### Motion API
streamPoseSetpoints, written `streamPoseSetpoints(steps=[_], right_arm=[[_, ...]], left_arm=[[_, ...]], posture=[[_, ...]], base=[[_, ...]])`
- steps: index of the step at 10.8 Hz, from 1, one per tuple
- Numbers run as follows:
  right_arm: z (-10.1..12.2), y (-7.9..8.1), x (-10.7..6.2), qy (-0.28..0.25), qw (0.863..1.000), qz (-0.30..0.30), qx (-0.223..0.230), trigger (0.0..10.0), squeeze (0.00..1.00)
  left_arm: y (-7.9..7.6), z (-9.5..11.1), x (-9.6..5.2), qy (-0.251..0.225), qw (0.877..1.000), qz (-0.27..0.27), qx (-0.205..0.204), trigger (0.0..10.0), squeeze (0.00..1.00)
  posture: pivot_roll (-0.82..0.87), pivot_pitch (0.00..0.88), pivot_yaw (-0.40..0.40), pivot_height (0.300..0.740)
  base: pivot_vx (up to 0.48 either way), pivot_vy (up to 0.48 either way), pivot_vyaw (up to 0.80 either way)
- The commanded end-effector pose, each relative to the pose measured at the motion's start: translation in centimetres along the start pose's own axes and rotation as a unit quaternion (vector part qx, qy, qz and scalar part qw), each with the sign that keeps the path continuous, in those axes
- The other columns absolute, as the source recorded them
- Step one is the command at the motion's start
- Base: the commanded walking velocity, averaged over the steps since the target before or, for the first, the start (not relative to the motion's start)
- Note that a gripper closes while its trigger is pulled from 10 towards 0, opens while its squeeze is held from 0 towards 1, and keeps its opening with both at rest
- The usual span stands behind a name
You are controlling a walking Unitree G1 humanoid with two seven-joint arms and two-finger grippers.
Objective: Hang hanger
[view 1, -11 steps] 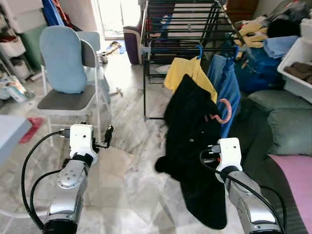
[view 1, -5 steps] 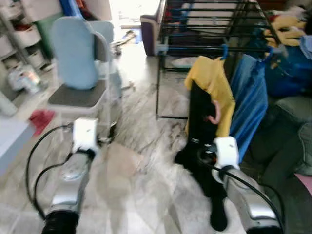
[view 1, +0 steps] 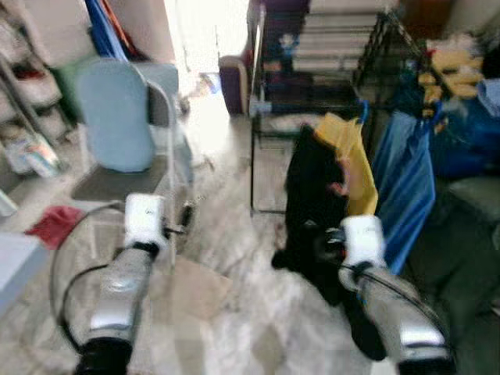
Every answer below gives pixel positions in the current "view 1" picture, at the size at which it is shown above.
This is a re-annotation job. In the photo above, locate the black garment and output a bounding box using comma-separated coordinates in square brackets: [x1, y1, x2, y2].
[270, 125, 389, 362]

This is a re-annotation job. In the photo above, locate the pink plastic hanger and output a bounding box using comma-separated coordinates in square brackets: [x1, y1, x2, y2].
[327, 148, 354, 198]

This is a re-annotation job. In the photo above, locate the yellow shirt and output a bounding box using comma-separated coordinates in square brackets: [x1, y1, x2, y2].
[314, 112, 381, 219]

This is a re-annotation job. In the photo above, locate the blue shirt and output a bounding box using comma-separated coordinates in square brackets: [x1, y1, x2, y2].
[370, 109, 438, 276]

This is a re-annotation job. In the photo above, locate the dark green sofa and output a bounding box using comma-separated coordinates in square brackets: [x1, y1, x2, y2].
[402, 176, 500, 375]

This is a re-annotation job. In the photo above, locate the blue travel bag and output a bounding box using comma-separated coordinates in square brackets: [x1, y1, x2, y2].
[422, 86, 500, 182]

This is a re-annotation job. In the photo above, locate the purple armchair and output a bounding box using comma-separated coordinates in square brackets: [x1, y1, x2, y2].
[218, 53, 252, 118]

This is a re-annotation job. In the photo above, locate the black metal drying rack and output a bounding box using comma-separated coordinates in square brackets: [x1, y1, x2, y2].
[247, 2, 442, 217]

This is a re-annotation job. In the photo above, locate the yellow plush toy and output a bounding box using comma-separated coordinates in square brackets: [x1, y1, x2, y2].
[416, 45, 487, 106]

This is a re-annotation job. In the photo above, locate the light blue folded towel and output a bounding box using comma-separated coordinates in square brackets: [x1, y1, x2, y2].
[475, 77, 500, 120]

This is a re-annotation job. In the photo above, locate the white folding chair grey seat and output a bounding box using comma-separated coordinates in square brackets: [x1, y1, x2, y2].
[69, 61, 198, 270]

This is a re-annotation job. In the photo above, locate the light blue cushion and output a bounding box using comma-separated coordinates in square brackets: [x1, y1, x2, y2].
[76, 59, 157, 174]

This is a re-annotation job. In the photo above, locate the small dark red cloth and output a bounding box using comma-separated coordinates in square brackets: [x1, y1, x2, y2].
[24, 204, 84, 251]

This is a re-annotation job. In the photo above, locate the printed plastic package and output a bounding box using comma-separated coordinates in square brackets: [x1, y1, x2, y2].
[6, 131, 65, 179]

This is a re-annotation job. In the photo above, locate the royal blue hanging garment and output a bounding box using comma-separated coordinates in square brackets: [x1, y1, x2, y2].
[83, 0, 132, 63]

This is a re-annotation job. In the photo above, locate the white folding table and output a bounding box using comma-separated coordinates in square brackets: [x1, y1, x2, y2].
[0, 230, 49, 315]

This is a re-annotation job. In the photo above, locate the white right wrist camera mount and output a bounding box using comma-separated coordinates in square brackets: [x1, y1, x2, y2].
[338, 214, 389, 272]

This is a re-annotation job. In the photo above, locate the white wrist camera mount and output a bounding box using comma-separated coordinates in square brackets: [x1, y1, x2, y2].
[338, 214, 389, 272]
[123, 193, 170, 252]

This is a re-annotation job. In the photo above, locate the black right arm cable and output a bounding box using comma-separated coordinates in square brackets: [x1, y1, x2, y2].
[344, 262, 438, 329]

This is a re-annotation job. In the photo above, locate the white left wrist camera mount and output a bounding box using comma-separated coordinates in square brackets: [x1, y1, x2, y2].
[123, 193, 170, 252]

